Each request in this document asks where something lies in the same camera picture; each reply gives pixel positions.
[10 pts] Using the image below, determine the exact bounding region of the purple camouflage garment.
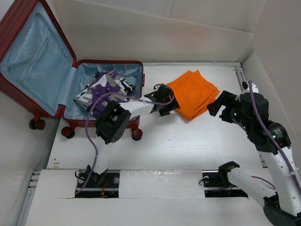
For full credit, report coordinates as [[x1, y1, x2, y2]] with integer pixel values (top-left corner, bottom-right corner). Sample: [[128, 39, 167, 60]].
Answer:
[[74, 69, 136, 118]]

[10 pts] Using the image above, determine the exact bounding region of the red hard-shell suitcase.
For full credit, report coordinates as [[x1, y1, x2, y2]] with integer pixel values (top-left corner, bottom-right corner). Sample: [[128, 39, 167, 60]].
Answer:
[[0, 0, 145, 139]]

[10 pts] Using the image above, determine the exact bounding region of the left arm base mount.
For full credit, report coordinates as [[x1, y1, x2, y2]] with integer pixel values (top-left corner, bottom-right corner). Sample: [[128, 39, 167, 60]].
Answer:
[[75, 171, 120, 199]]

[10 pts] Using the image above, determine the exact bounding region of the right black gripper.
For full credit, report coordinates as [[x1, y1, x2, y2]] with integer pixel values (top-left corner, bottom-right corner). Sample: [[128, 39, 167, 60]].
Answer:
[[207, 89, 253, 132]]

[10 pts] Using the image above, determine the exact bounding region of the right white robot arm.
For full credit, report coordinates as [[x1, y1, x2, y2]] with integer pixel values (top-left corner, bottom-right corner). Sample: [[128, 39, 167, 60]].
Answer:
[[207, 91, 301, 226]]

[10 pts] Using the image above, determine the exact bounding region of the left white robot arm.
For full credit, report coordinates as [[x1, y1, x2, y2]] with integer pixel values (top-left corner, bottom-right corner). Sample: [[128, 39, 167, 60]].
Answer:
[[85, 83, 180, 187]]

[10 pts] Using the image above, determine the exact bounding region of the orange garment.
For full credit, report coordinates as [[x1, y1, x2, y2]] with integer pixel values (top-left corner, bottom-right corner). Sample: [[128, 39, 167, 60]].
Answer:
[[167, 70, 220, 121]]

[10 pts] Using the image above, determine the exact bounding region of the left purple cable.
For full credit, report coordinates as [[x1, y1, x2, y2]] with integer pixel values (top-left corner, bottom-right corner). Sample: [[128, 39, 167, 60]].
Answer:
[[74, 83, 176, 196]]

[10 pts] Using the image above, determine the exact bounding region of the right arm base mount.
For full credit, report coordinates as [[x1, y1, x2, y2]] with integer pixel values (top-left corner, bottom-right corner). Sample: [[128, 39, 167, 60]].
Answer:
[[199, 170, 248, 198]]

